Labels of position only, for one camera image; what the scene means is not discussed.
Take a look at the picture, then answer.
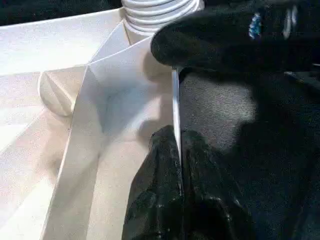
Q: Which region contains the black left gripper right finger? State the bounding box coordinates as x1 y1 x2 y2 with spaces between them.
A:
180 129 256 240

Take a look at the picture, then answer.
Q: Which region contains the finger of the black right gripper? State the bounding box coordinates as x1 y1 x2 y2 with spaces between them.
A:
151 0 320 74

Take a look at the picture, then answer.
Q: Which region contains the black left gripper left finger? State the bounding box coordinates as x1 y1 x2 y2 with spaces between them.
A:
121 125 183 240

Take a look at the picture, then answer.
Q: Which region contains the white plastic table leg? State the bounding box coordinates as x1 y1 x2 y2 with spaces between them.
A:
121 0 201 33

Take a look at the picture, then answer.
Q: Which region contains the white plastic table top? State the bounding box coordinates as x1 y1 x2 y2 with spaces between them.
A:
0 0 206 240

